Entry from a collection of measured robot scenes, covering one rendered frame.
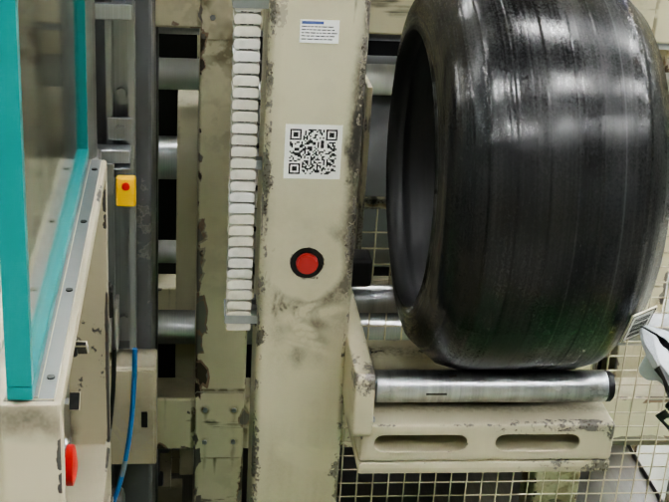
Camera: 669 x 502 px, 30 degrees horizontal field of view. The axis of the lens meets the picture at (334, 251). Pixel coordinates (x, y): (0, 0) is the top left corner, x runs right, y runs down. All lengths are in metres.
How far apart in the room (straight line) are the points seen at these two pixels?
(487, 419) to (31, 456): 0.91
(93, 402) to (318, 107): 0.47
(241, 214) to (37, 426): 0.77
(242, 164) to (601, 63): 0.48
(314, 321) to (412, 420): 0.19
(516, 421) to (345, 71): 0.54
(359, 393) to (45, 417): 0.78
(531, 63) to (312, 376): 0.55
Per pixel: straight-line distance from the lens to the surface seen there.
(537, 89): 1.53
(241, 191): 1.67
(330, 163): 1.65
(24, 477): 0.99
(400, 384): 1.72
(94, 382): 1.55
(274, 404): 1.80
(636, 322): 1.66
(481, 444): 1.76
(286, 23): 1.59
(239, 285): 1.72
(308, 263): 1.70
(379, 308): 1.97
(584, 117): 1.54
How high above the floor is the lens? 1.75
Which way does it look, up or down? 23 degrees down
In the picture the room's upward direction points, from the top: 4 degrees clockwise
